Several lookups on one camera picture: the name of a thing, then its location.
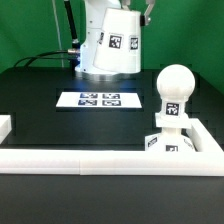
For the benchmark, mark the white lamp shade cone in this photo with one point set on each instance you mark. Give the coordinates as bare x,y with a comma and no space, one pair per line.
119,46

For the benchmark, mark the white lamp bulb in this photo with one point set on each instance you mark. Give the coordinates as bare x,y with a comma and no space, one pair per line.
175,84

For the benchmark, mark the white lamp base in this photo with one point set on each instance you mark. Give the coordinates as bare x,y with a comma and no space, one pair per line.
170,138

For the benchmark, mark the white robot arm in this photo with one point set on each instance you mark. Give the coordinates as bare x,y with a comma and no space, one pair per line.
95,12

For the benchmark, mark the white marker sheet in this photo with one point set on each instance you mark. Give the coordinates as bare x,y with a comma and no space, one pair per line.
98,100

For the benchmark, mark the white frame border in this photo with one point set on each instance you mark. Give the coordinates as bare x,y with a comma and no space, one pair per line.
207,160

